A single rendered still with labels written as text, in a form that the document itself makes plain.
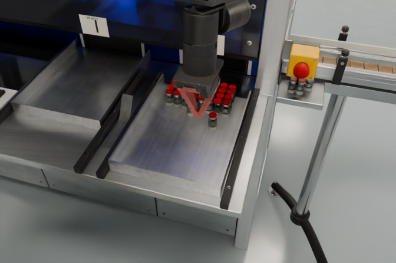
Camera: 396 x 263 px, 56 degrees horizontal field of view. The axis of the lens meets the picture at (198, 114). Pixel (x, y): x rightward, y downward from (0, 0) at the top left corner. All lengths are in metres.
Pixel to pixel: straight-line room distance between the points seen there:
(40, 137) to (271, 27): 0.64
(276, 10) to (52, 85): 0.66
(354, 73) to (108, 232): 1.26
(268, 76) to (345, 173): 1.19
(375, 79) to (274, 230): 0.93
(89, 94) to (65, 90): 0.08
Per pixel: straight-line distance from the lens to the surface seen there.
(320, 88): 1.14
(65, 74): 1.20
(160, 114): 1.00
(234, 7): 0.63
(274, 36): 0.97
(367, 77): 1.16
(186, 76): 0.62
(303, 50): 1.00
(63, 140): 0.98
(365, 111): 2.55
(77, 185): 1.80
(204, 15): 0.58
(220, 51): 1.02
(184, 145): 0.91
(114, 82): 1.13
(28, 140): 1.02
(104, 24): 1.11
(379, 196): 2.10
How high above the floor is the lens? 1.55
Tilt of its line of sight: 42 degrees down
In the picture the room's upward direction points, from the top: straight up
